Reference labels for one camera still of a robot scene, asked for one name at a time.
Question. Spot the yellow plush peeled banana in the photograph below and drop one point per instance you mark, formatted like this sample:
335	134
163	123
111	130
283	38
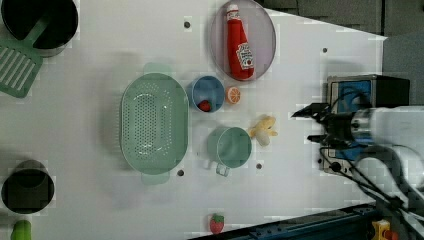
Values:
263	130

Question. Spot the small strawberry in bowl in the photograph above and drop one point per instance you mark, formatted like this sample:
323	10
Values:
205	106

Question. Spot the red plush ketchup bottle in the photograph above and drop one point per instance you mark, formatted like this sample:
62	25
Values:
240	56

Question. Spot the blue small bowl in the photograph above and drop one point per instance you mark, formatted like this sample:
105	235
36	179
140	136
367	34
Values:
206	88

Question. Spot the black pot upper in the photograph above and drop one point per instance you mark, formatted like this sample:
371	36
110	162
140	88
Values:
49	24

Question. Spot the grey round plate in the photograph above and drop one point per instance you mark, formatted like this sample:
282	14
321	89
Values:
260	33

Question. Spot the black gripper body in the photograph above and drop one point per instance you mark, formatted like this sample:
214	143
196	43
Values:
337	130

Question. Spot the blue metal frame rail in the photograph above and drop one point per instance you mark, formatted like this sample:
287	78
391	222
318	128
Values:
350	223

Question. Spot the orange slice toy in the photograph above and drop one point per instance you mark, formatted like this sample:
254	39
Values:
232	95

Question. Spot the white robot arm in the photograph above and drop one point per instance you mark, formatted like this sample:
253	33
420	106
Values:
390	143

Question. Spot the red plush strawberry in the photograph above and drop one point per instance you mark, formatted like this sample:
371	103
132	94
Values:
216	223

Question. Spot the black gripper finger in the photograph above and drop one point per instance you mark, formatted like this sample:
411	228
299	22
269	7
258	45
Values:
314	110
321	139

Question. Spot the green slotted spatula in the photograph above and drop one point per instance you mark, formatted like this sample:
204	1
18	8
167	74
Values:
20	62

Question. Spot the green toy vegetable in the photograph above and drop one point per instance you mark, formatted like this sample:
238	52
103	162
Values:
22	230

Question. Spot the black cup lower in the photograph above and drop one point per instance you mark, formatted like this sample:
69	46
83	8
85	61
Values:
28	189

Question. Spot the green cup with handle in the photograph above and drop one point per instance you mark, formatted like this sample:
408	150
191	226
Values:
229	147

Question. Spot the green perforated colander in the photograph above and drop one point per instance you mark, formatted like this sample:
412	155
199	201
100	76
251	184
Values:
154	119

